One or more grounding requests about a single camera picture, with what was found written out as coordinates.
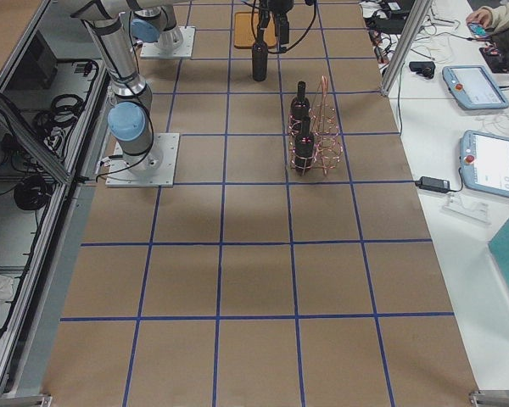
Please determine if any black power adapter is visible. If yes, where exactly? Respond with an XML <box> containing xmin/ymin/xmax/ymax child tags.
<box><xmin>415</xmin><ymin>176</ymin><xmax>450</xmax><ymax>193</ymax></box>

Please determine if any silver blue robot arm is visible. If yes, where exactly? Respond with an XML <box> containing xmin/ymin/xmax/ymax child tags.
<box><xmin>129</xmin><ymin>5</ymin><xmax>183</xmax><ymax>51</ymax></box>
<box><xmin>64</xmin><ymin>1</ymin><xmax>183</xmax><ymax>180</ymax></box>

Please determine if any black webcam device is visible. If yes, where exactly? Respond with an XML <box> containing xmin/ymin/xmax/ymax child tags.
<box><xmin>409</xmin><ymin>61</ymin><xmax>435</xmax><ymax>79</ymax></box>

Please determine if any copper wire wine basket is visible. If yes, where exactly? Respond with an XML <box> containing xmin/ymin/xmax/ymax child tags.
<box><xmin>288</xmin><ymin>75</ymin><xmax>343</xmax><ymax>176</ymax></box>

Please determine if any aluminium frame post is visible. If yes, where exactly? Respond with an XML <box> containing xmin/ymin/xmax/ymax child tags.
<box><xmin>380</xmin><ymin>0</ymin><xmax>432</xmax><ymax>97</ymax></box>

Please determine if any clear acrylic stand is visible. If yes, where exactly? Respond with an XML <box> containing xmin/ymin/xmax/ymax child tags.
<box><xmin>442</xmin><ymin>192</ymin><xmax>490</xmax><ymax>225</ymax></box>

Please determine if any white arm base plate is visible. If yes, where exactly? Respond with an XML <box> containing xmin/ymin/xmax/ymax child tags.
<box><xmin>140</xmin><ymin>25</ymin><xmax>196</xmax><ymax>59</ymax></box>
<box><xmin>105</xmin><ymin>133</ymin><xmax>180</xmax><ymax>187</ymax></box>

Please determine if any blue teach pendant far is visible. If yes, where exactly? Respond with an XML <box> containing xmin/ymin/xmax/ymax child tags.
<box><xmin>442</xmin><ymin>65</ymin><xmax>509</xmax><ymax>110</ymax></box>

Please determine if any blue teach pendant near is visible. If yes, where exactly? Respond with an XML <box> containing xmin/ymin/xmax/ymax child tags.
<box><xmin>460</xmin><ymin>130</ymin><xmax>509</xmax><ymax>198</ymax></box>

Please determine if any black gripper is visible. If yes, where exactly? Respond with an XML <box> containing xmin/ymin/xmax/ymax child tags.
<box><xmin>257</xmin><ymin>0</ymin><xmax>294</xmax><ymax>45</ymax></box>

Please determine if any person's hand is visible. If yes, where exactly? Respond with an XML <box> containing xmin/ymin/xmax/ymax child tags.
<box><xmin>466</xmin><ymin>8</ymin><xmax>492</xmax><ymax>28</ymax></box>

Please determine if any dark wine bottle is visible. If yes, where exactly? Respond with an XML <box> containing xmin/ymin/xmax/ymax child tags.
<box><xmin>294</xmin><ymin>116</ymin><xmax>315</xmax><ymax>175</ymax></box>
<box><xmin>289</xmin><ymin>81</ymin><xmax>310</xmax><ymax>131</ymax></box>
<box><xmin>251</xmin><ymin>28</ymin><xmax>268</xmax><ymax>82</ymax></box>

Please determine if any blue teach pendant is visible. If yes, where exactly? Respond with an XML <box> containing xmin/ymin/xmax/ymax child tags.
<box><xmin>442</xmin><ymin>65</ymin><xmax>509</xmax><ymax>110</ymax></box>
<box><xmin>460</xmin><ymin>130</ymin><xmax>509</xmax><ymax>198</ymax></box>

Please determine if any wooden tray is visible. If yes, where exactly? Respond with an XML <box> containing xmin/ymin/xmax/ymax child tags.
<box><xmin>233</xmin><ymin>12</ymin><xmax>277</xmax><ymax>49</ymax></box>

